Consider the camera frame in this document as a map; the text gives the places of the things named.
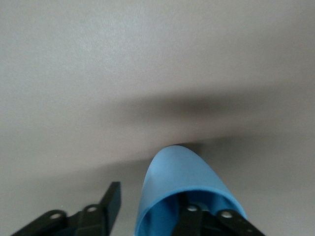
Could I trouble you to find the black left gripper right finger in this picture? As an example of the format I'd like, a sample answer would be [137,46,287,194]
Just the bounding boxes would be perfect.
[171,191,268,236]

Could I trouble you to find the blue plastic cup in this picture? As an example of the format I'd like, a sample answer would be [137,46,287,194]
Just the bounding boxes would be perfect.
[134,145,248,236]

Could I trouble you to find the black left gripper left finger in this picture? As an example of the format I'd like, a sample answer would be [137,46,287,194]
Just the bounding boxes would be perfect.
[9,181,122,236]

